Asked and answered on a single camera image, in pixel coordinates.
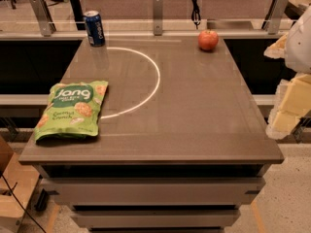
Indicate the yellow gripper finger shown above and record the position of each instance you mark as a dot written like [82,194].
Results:
[292,102]
[277,49]

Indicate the red apple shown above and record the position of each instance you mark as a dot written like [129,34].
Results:
[207,39]

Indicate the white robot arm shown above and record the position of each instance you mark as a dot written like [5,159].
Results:
[298,45]

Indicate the green rice chip bag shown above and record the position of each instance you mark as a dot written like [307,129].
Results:
[72,111]

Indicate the blue Pepsi soda can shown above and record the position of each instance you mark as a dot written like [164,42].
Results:
[94,28]

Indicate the grey cabinet lower drawer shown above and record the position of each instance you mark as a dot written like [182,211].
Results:
[155,219]

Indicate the grey cabinet drawer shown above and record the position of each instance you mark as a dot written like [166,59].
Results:
[155,219]
[153,192]

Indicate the grey cabinet upper drawer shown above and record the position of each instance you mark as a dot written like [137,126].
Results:
[153,192]

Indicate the wooden box on floor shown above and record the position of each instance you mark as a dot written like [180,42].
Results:
[17,183]

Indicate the right metal rail bracket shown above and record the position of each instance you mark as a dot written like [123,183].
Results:
[272,22]

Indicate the metal rail bracket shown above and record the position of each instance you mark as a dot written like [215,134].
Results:
[272,22]
[43,16]
[157,17]

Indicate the middle metal rail bracket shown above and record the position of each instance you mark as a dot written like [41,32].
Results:
[157,17]

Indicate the left metal rail bracket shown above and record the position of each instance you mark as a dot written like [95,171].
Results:
[43,16]

